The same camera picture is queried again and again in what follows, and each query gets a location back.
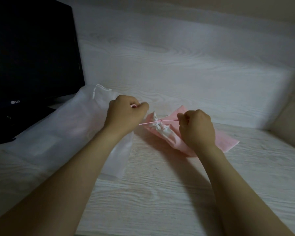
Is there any person's left forearm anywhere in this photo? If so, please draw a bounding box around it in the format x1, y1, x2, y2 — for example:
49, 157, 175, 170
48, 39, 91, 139
0, 127, 131, 236

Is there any white translucent drawstring bag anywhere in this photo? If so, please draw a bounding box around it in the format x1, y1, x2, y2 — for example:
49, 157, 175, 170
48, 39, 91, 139
7, 84, 134, 181

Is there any pink drawstring pouch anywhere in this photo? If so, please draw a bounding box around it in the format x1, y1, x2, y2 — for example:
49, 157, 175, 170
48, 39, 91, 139
142, 105, 240, 157

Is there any person's left hand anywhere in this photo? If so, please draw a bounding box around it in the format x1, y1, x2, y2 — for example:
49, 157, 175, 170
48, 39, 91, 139
104, 95, 150, 136

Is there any person's right hand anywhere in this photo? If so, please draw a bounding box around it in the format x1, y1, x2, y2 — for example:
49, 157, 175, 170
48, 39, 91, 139
177, 109, 216, 148

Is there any person's right forearm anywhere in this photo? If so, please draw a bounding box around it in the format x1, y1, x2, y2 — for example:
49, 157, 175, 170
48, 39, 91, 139
194, 144, 295, 236

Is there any black monitor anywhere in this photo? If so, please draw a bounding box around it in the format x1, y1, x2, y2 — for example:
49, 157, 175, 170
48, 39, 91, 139
0, 0, 86, 147

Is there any pink drawstring cord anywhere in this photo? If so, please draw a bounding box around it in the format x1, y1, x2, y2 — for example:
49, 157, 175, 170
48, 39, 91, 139
130, 104, 180, 127

